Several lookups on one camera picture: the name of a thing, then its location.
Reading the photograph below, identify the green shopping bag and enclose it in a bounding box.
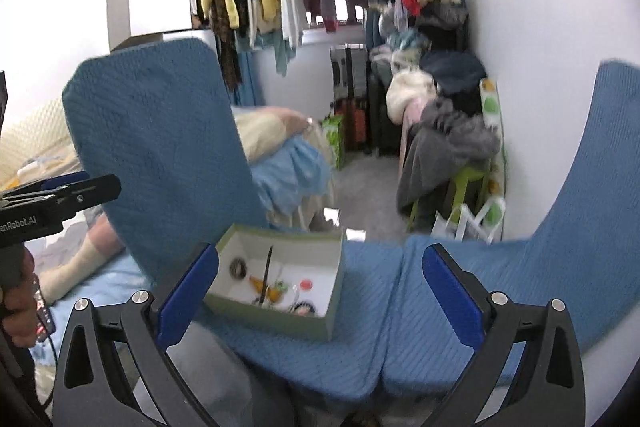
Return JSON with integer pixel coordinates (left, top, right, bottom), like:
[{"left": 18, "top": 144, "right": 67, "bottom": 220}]
[{"left": 321, "top": 115, "right": 345, "bottom": 170}]

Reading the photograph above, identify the green dotted rolled mat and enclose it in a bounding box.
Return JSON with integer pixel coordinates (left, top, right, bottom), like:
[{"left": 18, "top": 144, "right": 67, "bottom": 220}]
[{"left": 480, "top": 78, "right": 506, "bottom": 241}]

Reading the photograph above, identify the beige blanket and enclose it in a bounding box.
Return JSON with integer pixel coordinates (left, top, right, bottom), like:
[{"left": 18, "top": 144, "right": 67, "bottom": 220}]
[{"left": 232, "top": 106, "right": 334, "bottom": 230}]

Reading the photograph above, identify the light blue pillow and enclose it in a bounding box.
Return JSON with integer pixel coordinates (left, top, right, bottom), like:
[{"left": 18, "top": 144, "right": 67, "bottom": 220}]
[{"left": 250, "top": 135, "right": 332, "bottom": 215}]

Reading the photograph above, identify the red suitcase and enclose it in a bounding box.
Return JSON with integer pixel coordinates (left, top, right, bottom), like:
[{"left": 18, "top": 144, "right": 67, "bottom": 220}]
[{"left": 335, "top": 98, "right": 367, "bottom": 152}]

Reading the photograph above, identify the blue textured sofa cover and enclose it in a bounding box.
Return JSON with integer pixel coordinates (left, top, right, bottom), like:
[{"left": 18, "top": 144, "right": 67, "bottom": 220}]
[{"left": 53, "top": 39, "right": 639, "bottom": 401}]

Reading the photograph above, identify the left hand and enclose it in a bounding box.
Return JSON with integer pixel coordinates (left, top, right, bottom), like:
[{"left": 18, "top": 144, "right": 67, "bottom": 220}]
[{"left": 2, "top": 247, "right": 39, "bottom": 348}]

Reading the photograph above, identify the grey fleece blanket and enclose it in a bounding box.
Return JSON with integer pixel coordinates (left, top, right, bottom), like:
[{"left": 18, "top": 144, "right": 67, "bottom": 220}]
[{"left": 396, "top": 98, "right": 500, "bottom": 212}]

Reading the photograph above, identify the green cardboard box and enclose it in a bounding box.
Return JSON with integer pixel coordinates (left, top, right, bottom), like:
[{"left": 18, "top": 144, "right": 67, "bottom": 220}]
[{"left": 204, "top": 225, "right": 344, "bottom": 341}]

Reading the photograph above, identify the black beige patterned bangle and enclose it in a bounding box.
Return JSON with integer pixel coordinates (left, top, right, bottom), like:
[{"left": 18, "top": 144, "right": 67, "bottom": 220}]
[{"left": 229, "top": 257, "right": 247, "bottom": 281}]

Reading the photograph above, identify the white strapped tote bag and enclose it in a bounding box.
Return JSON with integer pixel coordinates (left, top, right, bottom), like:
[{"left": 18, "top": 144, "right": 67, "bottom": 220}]
[{"left": 431, "top": 196, "right": 506, "bottom": 244}]

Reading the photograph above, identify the black hair stick with rhinestones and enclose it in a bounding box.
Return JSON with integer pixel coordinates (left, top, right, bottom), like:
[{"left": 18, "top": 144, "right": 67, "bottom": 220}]
[{"left": 258, "top": 245, "right": 273, "bottom": 306}]

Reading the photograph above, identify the pink hat hair clip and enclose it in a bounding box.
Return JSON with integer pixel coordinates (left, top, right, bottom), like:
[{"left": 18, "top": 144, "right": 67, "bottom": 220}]
[{"left": 299, "top": 280, "right": 314, "bottom": 291}]

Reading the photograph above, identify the green plastic stool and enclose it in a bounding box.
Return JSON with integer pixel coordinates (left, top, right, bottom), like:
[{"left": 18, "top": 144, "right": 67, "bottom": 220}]
[{"left": 408, "top": 167, "right": 487, "bottom": 231}]

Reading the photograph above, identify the brown wooden gourd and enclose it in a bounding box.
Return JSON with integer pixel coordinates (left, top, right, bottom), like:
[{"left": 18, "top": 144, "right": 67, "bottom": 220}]
[{"left": 250, "top": 275, "right": 288, "bottom": 303}]

